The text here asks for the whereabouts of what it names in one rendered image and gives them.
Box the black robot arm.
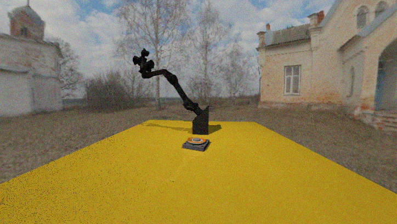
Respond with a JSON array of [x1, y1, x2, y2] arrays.
[[133, 56, 203, 117]]

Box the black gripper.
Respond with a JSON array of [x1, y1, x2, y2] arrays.
[[138, 48, 150, 66]]

